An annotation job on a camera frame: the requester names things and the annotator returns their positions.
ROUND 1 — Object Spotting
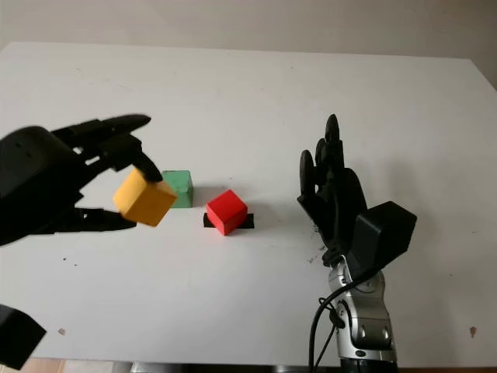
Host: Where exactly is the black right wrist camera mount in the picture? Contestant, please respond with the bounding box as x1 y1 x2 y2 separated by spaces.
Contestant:
345 200 419 281

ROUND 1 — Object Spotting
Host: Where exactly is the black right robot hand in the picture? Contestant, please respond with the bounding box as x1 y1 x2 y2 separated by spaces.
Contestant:
297 113 368 266

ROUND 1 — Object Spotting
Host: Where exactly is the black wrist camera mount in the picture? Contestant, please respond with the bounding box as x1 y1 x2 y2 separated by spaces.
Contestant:
345 200 419 281
0 305 47 371

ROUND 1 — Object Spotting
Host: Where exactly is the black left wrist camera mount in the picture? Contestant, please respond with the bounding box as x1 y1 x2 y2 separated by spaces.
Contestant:
0 305 47 371

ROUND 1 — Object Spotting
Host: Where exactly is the green wooden cube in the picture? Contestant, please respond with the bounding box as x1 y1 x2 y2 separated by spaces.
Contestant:
161 169 194 209

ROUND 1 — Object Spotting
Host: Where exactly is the red wooden cube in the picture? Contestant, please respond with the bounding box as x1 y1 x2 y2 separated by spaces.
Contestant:
205 189 249 236

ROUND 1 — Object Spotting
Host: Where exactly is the yellow wooden cube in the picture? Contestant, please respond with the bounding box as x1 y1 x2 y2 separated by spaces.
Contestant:
112 169 179 228

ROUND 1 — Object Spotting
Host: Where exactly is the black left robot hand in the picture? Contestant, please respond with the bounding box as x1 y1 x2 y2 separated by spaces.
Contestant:
0 113 163 248

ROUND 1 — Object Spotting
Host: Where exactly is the black tape strip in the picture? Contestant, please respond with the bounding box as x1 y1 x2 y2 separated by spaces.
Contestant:
203 213 255 230

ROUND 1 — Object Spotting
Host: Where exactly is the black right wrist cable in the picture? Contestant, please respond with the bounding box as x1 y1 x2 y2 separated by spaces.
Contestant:
308 268 384 370

